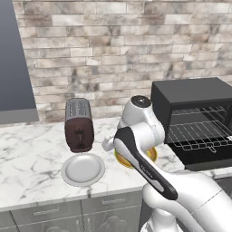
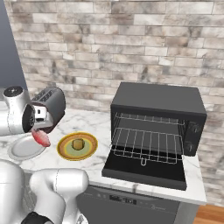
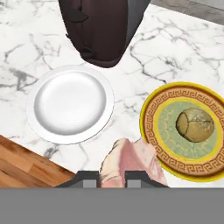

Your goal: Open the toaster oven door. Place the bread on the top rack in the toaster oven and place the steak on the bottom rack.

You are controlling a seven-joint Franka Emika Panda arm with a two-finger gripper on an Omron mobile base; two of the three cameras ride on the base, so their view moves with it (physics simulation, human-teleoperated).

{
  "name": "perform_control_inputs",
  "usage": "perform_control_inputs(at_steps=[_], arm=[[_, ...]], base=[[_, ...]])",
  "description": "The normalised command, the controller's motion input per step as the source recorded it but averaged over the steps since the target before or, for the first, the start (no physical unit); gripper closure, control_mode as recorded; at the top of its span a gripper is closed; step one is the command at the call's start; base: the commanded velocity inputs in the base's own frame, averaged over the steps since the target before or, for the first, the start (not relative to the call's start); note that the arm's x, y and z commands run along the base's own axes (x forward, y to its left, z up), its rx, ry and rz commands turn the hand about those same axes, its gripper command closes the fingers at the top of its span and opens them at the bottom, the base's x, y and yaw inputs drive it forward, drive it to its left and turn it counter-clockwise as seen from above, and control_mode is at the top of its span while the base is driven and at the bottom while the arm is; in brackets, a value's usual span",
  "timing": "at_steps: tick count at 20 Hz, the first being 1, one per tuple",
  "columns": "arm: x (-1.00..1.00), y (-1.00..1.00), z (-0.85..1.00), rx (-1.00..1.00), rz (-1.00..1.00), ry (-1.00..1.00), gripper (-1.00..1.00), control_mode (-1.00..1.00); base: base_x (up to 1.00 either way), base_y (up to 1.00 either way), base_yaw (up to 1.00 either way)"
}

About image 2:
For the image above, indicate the grey tall fridge side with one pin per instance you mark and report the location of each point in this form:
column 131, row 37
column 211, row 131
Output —
column 10, row 43

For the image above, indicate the yellow green plate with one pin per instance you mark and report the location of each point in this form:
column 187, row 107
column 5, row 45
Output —
column 65, row 148

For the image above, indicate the grey dishwasher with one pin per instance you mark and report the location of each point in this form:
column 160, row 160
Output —
column 128, row 207

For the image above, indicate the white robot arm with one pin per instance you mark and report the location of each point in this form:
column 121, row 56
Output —
column 14, row 116

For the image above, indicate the black toaster oven knob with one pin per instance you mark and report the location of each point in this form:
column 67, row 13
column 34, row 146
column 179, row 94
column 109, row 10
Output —
column 190, row 146
column 194, row 127

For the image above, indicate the black toaster oven door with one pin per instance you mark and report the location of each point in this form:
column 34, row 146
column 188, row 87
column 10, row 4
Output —
column 140, row 170

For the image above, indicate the dark grey toaster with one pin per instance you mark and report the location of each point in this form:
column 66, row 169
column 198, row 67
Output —
column 54, row 102

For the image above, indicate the grey plate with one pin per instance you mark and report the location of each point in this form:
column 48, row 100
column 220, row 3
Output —
column 23, row 148

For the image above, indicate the brown bread piece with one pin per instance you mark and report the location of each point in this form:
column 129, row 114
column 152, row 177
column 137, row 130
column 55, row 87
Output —
column 78, row 144

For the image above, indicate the red raw steak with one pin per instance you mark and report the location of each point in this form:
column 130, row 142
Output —
column 41, row 138

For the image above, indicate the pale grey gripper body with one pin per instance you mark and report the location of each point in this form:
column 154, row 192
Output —
column 44, row 123

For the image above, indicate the black toaster oven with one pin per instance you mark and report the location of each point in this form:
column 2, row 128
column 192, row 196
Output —
column 157, row 97

